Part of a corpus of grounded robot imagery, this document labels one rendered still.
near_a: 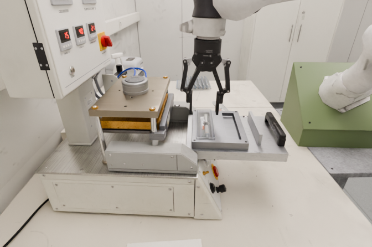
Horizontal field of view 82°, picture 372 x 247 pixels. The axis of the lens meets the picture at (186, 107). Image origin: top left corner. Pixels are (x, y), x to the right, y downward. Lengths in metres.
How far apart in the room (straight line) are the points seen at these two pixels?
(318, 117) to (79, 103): 0.97
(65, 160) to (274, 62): 2.63
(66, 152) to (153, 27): 2.51
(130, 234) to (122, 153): 0.25
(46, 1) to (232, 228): 0.75
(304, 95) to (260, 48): 1.78
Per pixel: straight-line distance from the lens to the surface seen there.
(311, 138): 1.14
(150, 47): 3.15
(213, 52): 0.59
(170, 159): 0.59
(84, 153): 0.76
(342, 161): 1.15
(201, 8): 0.58
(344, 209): 0.93
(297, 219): 0.83
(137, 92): 0.65
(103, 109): 0.59
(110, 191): 0.71
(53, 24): 0.58
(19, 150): 1.02
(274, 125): 0.73
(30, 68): 0.60
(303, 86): 1.17
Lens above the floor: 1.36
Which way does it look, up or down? 27 degrees down
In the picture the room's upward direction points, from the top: straight up
